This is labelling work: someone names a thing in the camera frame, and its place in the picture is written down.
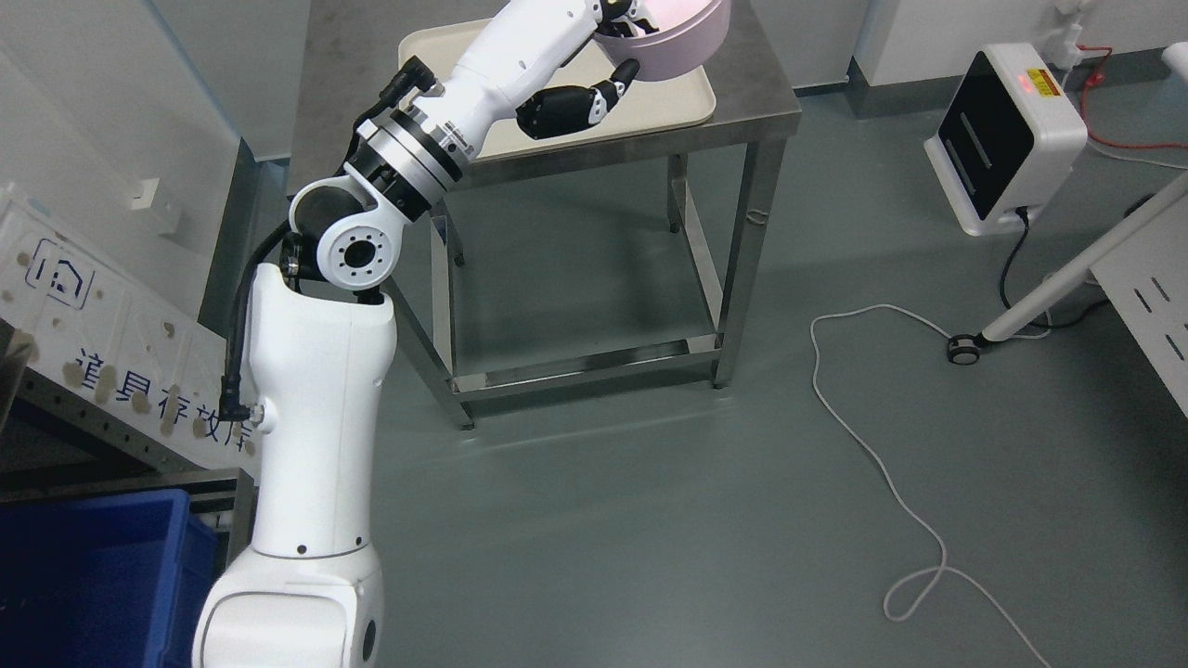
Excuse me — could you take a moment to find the black white robotic hand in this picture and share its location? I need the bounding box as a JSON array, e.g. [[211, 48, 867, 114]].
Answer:
[[412, 1, 655, 157]]

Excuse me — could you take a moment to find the pink bowl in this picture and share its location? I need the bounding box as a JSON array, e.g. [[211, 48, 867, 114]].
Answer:
[[593, 1, 731, 82]]

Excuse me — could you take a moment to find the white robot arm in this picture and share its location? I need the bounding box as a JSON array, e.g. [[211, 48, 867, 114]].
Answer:
[[190, 57, 436, 667]]

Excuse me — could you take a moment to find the stainless steel table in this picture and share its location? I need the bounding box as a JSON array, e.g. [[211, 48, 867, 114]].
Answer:
[[291, 1, 800, 429]]

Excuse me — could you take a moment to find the white sign board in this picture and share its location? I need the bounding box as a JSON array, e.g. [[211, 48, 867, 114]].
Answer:
[[1, 183, 260, 475]]

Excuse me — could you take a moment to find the white black appliance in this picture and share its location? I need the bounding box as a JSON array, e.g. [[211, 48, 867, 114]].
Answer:
[[923, 43, 1088, 238]]

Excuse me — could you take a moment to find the blue plastic bin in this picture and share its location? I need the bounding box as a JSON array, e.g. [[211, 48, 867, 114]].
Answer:
[[1, 489, 219, 667]]

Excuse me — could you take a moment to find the white table top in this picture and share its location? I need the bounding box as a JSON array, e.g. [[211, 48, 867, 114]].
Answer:
[[1093, 206, 1187, 414]]

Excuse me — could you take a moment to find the wall socket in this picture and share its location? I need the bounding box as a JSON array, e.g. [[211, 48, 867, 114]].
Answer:
[[129, 178, 169, 234]]

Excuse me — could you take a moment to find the black power cable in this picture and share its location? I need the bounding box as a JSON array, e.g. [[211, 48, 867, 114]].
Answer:
[[998, 206, 1116, 330]]

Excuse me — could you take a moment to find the metal shelf frame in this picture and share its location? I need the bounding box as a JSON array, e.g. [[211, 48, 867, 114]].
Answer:
[[1, 322, 255, 574]]

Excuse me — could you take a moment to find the red cable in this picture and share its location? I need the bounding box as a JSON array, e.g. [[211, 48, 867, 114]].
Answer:
[[1078, 45, 1188, 155]]

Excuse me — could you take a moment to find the white floor cable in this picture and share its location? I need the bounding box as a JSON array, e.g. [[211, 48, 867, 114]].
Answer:
[[810, 304, 1054, 668]]

